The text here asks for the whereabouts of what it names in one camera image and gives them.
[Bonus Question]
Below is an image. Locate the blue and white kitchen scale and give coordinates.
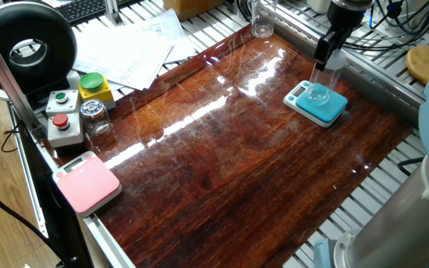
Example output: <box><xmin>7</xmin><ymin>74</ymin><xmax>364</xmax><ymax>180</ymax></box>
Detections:
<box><xmin>283</xmin><ymin>80</ymin><xmax>349</xmax><ymax>128</ymax></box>

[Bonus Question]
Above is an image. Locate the grey box with red button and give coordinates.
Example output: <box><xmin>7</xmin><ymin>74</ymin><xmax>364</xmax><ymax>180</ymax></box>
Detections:
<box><xmin>46</xmin><ymin>112</ymin><xmax>85</xmax><ymax>149</ymax></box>

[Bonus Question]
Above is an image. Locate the white plastic object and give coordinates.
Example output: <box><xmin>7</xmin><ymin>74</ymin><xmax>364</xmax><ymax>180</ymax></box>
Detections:
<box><xmin>305</xmin><ymin>0</ymin><xmax>333</xmax><ymax>15</ymax></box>

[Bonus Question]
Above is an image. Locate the black flat panel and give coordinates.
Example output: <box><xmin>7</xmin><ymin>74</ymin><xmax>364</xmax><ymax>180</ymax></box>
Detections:
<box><xmin>16</xmin><ymin>122</ymin><xmax>95</xmax><ymax>268</ymax></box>

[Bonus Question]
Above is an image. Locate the aluminium frame post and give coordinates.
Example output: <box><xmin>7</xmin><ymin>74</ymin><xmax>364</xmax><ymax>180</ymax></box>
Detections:
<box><xmin>0</xmin><ymin>14</ymin><xmax>48</xmax><ymax>138</ymax></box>

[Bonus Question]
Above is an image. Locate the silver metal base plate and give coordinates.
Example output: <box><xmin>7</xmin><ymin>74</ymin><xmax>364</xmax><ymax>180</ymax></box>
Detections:
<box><xmin>370</xmin><ymin>0</ymin><xmax>429</xmax><ymax>38</ymax></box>

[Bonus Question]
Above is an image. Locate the pink kitchen scale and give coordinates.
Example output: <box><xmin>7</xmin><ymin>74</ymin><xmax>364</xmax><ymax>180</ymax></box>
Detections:
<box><xmin>52</xmin><ymin>150</ymin><xmax>123</xmax><ymax>219</ymax></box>

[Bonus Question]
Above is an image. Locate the black cable bundle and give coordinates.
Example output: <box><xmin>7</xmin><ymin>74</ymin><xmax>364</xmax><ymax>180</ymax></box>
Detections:
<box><xmin>343</xmin><ymin>14</ymin><xmax>429</xmax><ymax>52</ymax></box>

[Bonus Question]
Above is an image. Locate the clear glass beaker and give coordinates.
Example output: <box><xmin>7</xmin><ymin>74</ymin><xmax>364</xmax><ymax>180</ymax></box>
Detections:
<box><xmin>250</xmin><ymin>0</ymin><xmax>279</xmax><ymax>39</ymax></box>

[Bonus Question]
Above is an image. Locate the aluminium frame rail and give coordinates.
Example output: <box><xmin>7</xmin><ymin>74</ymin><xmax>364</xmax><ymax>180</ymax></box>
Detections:
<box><xmin>9</xmin><ymin>103</ymin><xmax>137</xmax><ymax>268</ymax></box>

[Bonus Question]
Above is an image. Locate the black keyboard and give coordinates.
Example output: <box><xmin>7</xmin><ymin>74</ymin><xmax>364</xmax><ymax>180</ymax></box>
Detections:
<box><xmin>56</xmin><ymin>0</ymin><xmax>137</xmax><ymax>25</ymax></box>

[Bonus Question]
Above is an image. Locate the thin black cable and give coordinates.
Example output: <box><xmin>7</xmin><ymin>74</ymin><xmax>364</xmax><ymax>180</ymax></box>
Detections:
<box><xmin>0</xmin><ymin>176</ymin><xmax>65</xmax><ymax>261</ymax></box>

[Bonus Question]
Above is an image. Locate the cardboard box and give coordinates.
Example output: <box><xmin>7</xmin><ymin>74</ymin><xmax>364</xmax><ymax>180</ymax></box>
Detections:
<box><xmin>162</xmin><ymin>0</ymin><xmax>226</xmax><ymax>22</ymax></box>

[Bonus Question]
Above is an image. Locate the grey box small green button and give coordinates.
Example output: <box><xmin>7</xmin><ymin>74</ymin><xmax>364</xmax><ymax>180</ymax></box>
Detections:
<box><xmin>45</xmin><ymin>89</ymin><xmax>83</xmax><ymax>117</ymax></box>

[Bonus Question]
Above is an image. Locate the silver metal stand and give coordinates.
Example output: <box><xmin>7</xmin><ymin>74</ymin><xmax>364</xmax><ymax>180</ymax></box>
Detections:
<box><xmin>104</xmin><ymin>0</ymin><xmax>124</xmax><ymax>26</ymax></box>

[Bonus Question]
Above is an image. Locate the round wooden board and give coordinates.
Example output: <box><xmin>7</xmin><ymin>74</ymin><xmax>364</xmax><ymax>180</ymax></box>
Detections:
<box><xmin>405</xmin><ymin>40</ymin><xmax>429</xmax><ymax>86</ymax></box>

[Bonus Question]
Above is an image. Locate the glass jar with metal lid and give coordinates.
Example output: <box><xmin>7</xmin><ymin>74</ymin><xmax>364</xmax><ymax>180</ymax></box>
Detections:
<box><xmin>80</xmin><ymin>98</ymin><xmax>112</xmax><ymax>135</ymax></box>

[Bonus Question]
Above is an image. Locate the blue cable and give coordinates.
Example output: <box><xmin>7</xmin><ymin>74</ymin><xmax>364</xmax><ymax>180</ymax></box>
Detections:
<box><xmin>369</xmin><ymin>0</ymin><xmax>411</xmax><ymax>36</ymax></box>

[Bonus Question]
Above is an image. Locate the yellow box with green button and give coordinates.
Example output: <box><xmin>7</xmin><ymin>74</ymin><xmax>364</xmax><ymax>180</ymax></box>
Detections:
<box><xmin>77</xmin><ymin>72</ymin><xmax>117</xmax><ymax>111</ymax></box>

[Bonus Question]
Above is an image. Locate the white paper sheet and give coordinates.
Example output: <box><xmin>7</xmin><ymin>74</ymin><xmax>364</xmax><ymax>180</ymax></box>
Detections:
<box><xmin>72</xmin><ymin>22</ymin><xmax>174</xmax><ymax>91</ymax></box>
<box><xmin>139</xmin><ymin>7</ymin><xmax>197</xmax><ymax>64</ymax></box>

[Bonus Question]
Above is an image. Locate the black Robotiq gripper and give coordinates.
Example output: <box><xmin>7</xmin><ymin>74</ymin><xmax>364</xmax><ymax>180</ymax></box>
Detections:
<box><xmin>314</xmin><ymin>2</ymin><xmax>368</xmax><ymax>71</ymax></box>

